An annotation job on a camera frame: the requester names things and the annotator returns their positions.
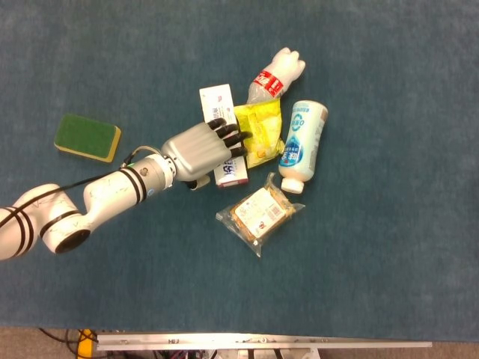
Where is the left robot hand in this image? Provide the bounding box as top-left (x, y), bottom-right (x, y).
top-left (160, 117), bottom-right (252, 191)

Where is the white drink bottle blue label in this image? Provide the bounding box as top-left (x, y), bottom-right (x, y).
top-left (278, 99), bottom-right (329, 194)

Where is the sandwich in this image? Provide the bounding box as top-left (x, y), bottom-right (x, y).
top-left (215, 172), bottom-right (306, 258)

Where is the yellow snack packet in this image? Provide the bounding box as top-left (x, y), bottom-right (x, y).
top-left (233, 97), bottom-right (286, 170)

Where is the clear cola bottle red label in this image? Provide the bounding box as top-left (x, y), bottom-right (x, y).
top-left (245, 46), bottom-right (307, 105)

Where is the aluminium rail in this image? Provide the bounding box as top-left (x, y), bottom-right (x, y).
top-left (96, 332), bottom-right (433, 352)

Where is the blue table cloth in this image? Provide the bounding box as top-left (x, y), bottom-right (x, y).
top-left (0, 0), bottom-right (479, 343)

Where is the white toothpaste box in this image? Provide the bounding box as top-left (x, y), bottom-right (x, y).
top-left (198, 83), bottom-right (250, 190)

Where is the green yellow sponge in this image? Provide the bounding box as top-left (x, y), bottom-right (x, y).
top-left (53, 113), bottom-right (123, 164)

